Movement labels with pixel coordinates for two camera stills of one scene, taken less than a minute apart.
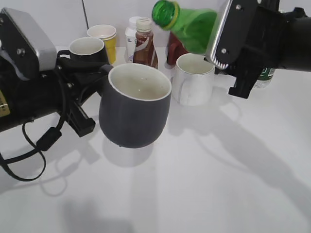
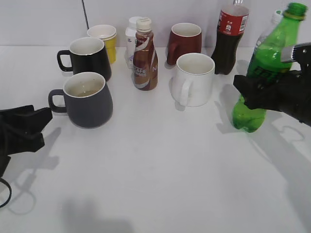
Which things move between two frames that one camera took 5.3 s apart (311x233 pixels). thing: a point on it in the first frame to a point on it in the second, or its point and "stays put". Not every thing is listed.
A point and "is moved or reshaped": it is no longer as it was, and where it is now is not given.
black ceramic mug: x=84 y=51 stays put
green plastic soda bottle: x=194 y=27 to x=266 y=61
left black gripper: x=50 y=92 to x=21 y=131
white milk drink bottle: x=130 y=38 stays put
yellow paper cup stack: x=108 y=34 stays put
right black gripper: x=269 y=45 to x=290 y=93
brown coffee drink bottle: x=145 y=51 stays put
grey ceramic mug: x=134 y=104 is moved or reshaped
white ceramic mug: x=193 y=80 stays put
